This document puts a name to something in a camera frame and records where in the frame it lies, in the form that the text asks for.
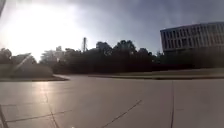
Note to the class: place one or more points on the long grass verge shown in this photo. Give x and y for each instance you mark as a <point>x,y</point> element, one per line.
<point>173,72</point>

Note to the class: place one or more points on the row of dark trees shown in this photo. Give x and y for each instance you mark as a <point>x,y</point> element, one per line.
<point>116,58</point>

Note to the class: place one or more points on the grid-windowed office building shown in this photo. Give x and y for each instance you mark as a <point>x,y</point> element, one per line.
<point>193,36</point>

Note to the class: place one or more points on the lattice mast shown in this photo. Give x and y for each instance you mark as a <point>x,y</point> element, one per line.
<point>84,43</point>

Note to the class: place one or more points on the low hedge bed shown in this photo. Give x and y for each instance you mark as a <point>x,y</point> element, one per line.
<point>30,71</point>

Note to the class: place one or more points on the grey paved plaza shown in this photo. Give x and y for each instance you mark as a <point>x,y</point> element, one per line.
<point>110,100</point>

